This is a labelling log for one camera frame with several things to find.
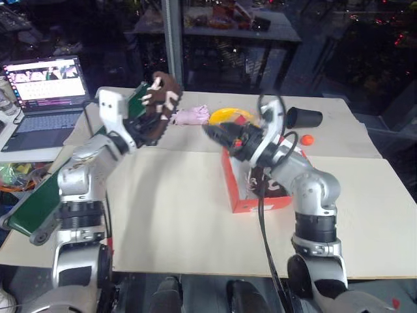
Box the dark background table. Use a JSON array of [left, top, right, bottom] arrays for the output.
[[132, 11, 303, 93]]

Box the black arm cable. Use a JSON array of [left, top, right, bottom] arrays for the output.
[[103, 190, 114, 244], [255, 93, 300, 313]]

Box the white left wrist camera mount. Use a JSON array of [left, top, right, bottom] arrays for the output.
[[96, 87, 138, 155]]

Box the grey metal pole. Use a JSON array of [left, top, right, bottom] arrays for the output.
[[164, 0, 186, 91]]

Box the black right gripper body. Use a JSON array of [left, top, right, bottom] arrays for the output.
[[223, 122, 265, 162]]

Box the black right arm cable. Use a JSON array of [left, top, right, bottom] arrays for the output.
[[255, 93, 300, 313]]

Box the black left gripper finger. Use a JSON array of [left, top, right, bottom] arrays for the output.
[[145, 102, 165, 127], [141, 127, 161, 146]]

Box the dark rounded shape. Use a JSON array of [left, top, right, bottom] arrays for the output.
[[150, 276, 182, 313]]

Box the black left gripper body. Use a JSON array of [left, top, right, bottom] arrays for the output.
[[124, 116, 151, 147]]

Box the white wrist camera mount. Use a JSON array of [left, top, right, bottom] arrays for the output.
[[257, 97, 288, 158], [96, 87, 138, 155]]

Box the pink cloth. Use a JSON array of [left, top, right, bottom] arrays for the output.
[[170, 104, 210, 127]]

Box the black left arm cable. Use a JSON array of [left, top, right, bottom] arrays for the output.
[[103, 190, 114, 244]]

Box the brown shoe with white pattern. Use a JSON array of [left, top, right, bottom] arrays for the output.
[[244, 165, 290, 199]]

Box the brown plush toy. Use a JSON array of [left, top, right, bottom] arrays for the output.
[[141, 70, 183, 147]]

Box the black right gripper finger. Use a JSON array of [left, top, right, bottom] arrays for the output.
[[201, 125, 236, 151], [220, 121, 246, 140]]

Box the orange cardboard shoebox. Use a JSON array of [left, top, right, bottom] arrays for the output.
[[220, 123, 309, 215]]

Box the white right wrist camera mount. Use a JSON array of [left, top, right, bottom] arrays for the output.
[[257, 97, 288, 158]]

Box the colourful items pile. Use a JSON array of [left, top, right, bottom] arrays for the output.
[[208, 0, 272, 32]]

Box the colourful clutter pile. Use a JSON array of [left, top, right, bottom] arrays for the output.
[[0, 161, 53, 194]]

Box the black cup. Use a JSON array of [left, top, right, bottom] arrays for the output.
[[285, 106, 324, 129]]

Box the grey open laptop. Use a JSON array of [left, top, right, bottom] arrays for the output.
[[1, 56, 91, 153]]

